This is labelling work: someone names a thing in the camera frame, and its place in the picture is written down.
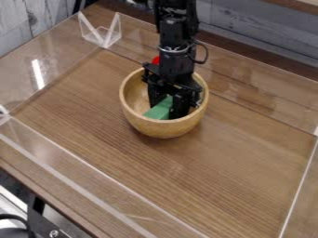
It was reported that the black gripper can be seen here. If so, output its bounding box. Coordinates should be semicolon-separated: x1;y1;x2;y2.
143;45;205;119

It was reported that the green rectangular block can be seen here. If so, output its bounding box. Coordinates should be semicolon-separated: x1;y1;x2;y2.
144;96;172;120

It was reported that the brown wooden bowl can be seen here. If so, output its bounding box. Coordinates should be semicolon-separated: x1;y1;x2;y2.
119;68;210;139

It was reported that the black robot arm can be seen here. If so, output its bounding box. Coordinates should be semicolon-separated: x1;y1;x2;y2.
142;0;209;120

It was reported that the red plush strawberry toy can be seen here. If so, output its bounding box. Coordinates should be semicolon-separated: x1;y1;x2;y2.
151;56;160;64

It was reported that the clear acrylic corner bracket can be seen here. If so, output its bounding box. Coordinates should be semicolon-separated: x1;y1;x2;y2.
78;12;122;48

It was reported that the black table leg mount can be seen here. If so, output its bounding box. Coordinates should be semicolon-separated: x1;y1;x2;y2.
27;195;71;238

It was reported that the black cable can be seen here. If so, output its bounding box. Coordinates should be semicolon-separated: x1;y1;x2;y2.
0;214;32;238

